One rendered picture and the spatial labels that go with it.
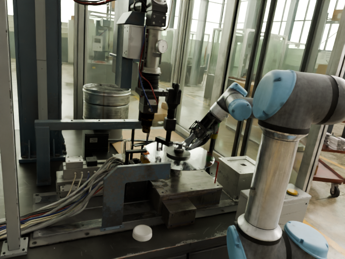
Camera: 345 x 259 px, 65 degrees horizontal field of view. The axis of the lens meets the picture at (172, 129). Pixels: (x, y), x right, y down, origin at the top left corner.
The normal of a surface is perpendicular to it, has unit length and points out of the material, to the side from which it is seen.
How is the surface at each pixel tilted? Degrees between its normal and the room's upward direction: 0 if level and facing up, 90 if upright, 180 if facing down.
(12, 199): 90
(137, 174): 90
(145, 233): 1
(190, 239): 0
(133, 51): 90
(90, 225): 0
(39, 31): 90
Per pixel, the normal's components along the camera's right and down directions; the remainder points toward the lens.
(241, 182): 0.40, 0.31
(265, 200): -0.43, 0.21
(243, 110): 0.03, 0.44
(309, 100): 0.07, 0.19
